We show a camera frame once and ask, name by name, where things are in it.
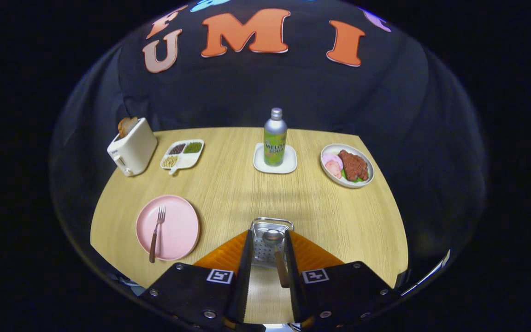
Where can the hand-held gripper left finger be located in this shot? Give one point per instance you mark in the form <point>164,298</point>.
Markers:
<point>246,276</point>

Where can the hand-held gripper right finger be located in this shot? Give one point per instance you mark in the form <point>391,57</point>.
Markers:
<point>292,276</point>

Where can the perforated metal tray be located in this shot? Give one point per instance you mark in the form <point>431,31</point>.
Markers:
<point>262,251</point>

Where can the pink round plate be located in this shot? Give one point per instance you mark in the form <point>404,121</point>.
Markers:
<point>178,230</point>

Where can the oval white food plate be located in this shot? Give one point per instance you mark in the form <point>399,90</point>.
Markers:
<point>327,173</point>

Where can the white square coaster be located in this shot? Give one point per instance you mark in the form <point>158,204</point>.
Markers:
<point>260,163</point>

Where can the green lettuce leaf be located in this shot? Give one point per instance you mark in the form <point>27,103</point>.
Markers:
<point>346,176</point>

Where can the pink ham slices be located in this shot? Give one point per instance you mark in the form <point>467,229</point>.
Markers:
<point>332,165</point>

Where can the brown fried meat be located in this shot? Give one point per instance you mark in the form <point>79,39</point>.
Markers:
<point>353,165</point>

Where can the white divided snack tray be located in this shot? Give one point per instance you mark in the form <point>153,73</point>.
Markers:
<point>189,159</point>

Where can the green label metal bottle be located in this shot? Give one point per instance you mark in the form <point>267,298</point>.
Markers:
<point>275,138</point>

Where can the cream white toaster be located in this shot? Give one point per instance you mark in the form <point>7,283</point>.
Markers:
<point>132,147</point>

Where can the brown toast slice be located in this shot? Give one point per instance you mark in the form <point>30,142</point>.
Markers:
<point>126,125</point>

